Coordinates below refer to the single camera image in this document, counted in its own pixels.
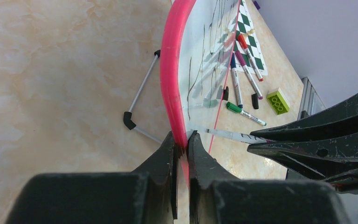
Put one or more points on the green white lego block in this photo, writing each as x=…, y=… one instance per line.
x=278, y=101

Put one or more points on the black marker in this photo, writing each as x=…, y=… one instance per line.
x=236, y=136

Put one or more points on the pink framed whiteboard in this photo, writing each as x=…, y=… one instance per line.
x=190, y=101

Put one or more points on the purple capped marker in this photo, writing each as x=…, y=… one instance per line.
x=248, y=74

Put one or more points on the red capped marker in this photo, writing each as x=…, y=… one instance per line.
x=251, y=58

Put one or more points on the blue capped marker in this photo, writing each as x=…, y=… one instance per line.
x=236, y=82

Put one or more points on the black marker cap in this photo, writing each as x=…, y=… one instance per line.
x=255, y=101

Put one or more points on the cream chess pawn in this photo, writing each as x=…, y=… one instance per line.
x=250, y=32

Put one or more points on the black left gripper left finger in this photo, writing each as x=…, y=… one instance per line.
x=146, y=195

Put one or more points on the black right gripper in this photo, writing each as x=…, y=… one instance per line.
x=324, y=146

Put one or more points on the green white chessboard mat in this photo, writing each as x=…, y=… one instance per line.
x=250, y=40

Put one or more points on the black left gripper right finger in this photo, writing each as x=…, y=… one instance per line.
x=219, y=197

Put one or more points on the green capped marker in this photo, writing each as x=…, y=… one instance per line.
x=234, y=108

